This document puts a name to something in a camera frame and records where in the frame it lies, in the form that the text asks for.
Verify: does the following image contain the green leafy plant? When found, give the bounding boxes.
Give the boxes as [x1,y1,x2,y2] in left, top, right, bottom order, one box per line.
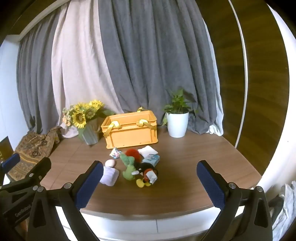
[161,88,199,127]

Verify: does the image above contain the yellow plastic crate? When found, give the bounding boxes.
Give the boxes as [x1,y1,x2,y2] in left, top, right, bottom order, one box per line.
[101,107,159,149]

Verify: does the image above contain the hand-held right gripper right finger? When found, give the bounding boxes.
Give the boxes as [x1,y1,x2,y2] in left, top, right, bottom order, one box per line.
[196,160,273,241]

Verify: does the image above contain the lavender folded cloth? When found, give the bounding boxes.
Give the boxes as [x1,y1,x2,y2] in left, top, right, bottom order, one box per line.
[99,166,120,186]

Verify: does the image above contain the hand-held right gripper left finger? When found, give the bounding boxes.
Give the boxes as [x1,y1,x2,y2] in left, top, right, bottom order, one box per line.
[27,160,104,241]

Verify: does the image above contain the brown patterned cloth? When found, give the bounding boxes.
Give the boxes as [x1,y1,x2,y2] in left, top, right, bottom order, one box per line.
[9,126,62,181]

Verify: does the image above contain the white curtain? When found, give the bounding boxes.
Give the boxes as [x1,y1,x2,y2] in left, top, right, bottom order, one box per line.
[206,30,224,136]

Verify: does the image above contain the pale pink curtain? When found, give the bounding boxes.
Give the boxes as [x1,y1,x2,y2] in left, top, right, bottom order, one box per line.
[51,0,124,139]

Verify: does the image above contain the sunflower bouquet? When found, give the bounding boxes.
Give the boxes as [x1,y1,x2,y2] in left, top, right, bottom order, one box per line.
[62,100,116,129]

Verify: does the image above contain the grey curtain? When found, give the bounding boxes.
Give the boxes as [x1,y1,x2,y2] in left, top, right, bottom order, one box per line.
[16,14,68,135]
[98,0,219,135]

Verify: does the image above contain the white folded cloth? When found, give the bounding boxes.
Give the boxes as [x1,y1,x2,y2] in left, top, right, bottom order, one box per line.
[138,146,159,158]

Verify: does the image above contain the black plush toy yellow feet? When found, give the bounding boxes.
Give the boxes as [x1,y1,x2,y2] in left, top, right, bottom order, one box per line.
[133,162,159,188]

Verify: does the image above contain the light blue tissue pack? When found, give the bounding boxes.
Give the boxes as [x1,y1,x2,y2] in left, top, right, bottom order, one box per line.
[142,154,160,166]

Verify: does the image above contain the white crumpled cloth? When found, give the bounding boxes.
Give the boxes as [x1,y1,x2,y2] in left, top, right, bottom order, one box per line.
[269,184,296,237]

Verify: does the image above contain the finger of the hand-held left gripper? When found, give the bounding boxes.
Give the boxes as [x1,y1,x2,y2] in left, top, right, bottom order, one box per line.
[13,157,52,193]
[0,153,21,180]

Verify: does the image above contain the green plush toy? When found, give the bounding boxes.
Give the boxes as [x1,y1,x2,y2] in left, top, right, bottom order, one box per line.
[119,153,137,180]

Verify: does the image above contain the white plant pot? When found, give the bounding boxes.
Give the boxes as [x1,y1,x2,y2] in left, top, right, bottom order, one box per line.
[166,112,189,138]

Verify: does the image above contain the small colourful printed cloth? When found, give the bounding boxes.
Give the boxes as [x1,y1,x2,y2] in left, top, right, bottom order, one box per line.
[109,147,123,159]

